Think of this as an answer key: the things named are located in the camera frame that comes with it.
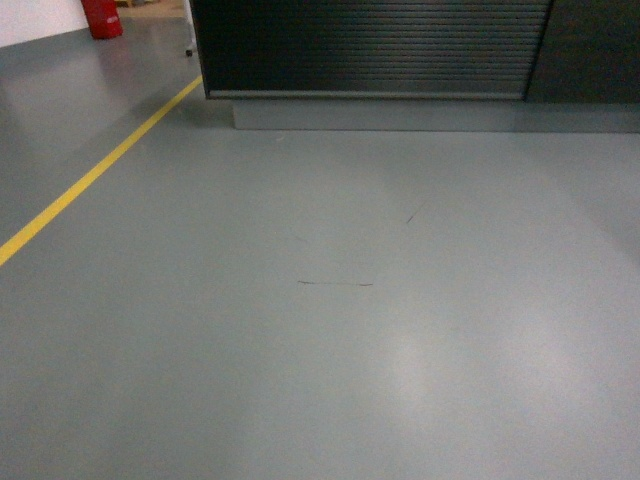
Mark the red fire extinguisher box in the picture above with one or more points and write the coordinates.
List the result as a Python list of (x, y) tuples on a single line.
[(102, 18)]

